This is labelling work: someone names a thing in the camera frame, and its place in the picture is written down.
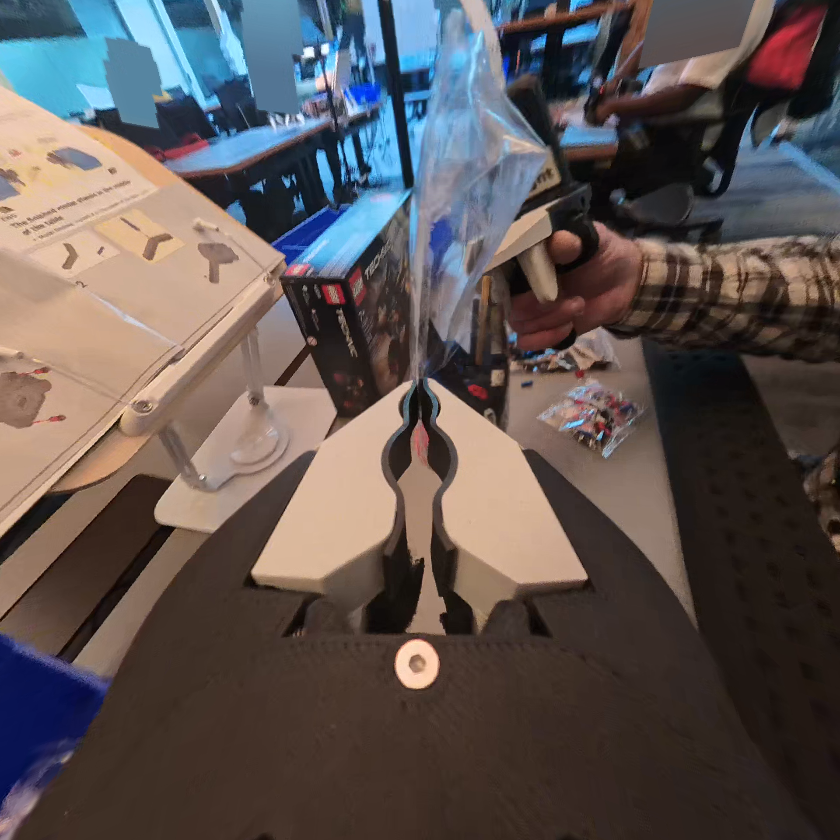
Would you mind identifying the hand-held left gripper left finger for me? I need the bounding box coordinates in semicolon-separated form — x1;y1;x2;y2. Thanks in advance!
251;379;425;634

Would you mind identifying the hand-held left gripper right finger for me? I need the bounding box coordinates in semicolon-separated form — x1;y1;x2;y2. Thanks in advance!
423;379;589;634

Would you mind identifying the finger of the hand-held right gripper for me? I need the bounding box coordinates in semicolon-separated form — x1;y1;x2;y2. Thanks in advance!
487;210;553;271

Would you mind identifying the clear plastic bag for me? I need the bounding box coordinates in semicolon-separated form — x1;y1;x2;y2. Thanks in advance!
407;0;552;470

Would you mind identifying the clear bag of mixed parts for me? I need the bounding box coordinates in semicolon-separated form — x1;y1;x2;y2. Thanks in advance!
512;328;621;376

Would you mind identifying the clear bag of small pins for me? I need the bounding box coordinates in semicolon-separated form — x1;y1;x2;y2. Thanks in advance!
537;381;647;459

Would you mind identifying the person's right forearm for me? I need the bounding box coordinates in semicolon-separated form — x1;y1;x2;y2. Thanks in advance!
607;233;840;365

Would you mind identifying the grey desk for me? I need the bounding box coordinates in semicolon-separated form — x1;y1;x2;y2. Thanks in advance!
72;295;840;677

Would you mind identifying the person's right hand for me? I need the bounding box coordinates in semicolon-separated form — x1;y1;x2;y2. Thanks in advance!
508;223;647;355

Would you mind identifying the white monitor stand base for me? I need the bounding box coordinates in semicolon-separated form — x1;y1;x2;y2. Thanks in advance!
154;386;337;534

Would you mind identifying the toy truck set box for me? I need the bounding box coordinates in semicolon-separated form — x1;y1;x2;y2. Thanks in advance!
281;190;509;427

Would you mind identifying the black metal pole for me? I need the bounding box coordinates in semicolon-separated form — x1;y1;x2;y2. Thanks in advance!
377;0;414;191

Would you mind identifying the dark perforated mat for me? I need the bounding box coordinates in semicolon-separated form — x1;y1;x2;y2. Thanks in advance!
643;341;840;840

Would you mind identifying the red jacket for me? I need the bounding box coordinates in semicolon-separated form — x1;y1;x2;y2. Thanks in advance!
747;5;829;93

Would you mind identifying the long background table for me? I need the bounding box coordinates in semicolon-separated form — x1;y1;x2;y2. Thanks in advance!
164;115;368;198

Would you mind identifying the open instruction booklet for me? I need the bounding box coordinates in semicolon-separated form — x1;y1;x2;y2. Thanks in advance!
0;85;290;526

